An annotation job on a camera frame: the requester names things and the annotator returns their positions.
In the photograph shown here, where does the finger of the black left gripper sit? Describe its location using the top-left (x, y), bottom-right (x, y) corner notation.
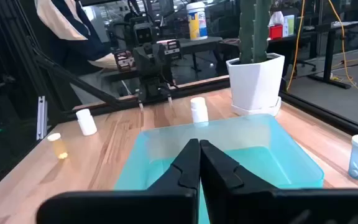
top-left (137, 77), bottom-right (157, 112)
top-left (155, 77), bottom-right (175, 108)

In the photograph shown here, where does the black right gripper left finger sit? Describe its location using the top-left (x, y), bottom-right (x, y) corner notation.
top-left (36, 138), bottom-right (201, 224)

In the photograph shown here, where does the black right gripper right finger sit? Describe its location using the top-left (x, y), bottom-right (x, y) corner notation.
top-left (199, 139), bottom-right (358, 224)

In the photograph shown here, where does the amber pill bottle white cap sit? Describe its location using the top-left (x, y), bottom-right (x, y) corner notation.
top-left (47, 133), bottom-right (69, 160)

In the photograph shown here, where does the teal translucent plastic basket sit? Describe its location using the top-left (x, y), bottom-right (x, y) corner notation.
top-left (113, 113), bottom-right (325, 224)

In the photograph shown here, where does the yellow blue wipes canister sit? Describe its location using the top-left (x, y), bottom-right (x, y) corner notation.
top-left (186, 1), bottom-right (209, 41)

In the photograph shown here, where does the person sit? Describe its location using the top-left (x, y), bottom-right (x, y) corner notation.
top-left (34, 0), bottom-right (136, 105)

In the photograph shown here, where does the white plant pot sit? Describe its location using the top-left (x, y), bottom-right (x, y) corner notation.
top-left (226, 52), bottom-right (286, 118)

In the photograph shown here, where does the green cactus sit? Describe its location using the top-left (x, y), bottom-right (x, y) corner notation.
top-left (238, 0), bottom-right (272, 65)

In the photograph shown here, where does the red box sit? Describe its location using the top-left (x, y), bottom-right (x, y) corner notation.
top-left (268, 24), bottom-right (284, 40)

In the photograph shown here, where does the white green box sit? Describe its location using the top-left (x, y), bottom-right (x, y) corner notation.
top-left (283, 14), bottom-right (296, 38)

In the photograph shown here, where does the black standing desk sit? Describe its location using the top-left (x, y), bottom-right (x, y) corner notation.
top-left (303, 20), bottom-right (358, 90)

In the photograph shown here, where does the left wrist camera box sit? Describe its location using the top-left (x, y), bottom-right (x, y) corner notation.
top-left (134, 22), bottom-right (154, 45)

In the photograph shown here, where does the silver metal bracket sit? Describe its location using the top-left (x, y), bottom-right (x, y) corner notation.
top-left (36, 95), bottom-right (48, 141)

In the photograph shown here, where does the black aluminium table frame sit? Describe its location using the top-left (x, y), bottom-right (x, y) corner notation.
top-left (32, 40), bottom-right (358, 138)

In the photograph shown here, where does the yellow extension cable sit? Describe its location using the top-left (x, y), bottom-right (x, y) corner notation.
top-left (327, 0), bottom-right (358, 93)
top-left (286, 0), bottom-right (306, 91)

